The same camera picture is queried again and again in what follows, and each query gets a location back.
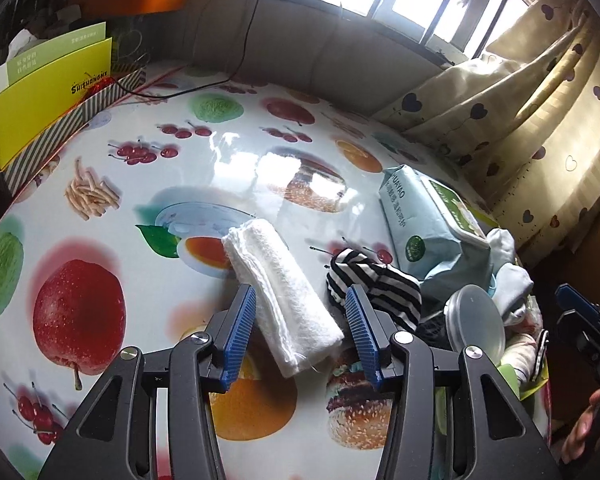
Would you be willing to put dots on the grey white sock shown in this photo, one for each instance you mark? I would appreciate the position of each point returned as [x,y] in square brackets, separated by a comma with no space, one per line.
[515,295]

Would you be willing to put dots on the white sock with mint toe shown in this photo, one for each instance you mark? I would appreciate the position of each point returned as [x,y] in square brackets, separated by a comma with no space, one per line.
[502,247]

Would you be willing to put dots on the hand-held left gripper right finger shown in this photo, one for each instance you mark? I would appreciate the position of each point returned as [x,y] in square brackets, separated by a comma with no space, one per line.
[362,340]

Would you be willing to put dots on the wet wipes pack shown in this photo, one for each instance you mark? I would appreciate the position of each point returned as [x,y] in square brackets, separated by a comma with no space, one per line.
[425,225]

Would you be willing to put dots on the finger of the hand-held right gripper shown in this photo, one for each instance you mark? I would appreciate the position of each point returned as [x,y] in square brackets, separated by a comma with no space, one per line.
[597,355]
[577,302]

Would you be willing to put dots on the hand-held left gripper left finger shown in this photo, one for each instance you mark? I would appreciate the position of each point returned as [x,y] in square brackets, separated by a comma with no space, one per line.
[237,340]

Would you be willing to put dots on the grey striped box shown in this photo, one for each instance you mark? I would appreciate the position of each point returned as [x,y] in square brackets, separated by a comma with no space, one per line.
[80,117]

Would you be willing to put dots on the white towel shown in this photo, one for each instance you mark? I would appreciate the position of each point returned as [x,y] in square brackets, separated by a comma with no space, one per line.
[280,290]

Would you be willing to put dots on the yellow-green box with flap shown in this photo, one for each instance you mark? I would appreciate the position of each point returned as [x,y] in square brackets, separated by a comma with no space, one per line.
[45,95]

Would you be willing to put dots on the fruit print tablecloth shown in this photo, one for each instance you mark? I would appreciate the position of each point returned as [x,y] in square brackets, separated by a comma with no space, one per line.
[155,170]

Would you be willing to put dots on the yellow-green cardboard box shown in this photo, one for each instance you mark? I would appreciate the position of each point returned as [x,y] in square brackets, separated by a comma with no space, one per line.
[532,387]

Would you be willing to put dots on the person's right hand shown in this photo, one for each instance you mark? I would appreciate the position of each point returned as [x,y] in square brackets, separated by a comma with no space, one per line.
[577,435]

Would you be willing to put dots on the black white striped sock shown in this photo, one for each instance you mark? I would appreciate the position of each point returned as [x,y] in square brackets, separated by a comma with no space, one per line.
[350,275]
[400,295]

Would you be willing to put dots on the clear round lidded container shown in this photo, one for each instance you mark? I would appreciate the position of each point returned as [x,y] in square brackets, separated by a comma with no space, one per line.
[475,320]

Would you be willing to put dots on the white tissue paper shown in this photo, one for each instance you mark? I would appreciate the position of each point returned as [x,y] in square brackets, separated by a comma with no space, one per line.
[22,40]

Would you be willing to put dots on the heart print curtain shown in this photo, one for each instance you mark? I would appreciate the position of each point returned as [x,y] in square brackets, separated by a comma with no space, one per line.
[540,125]

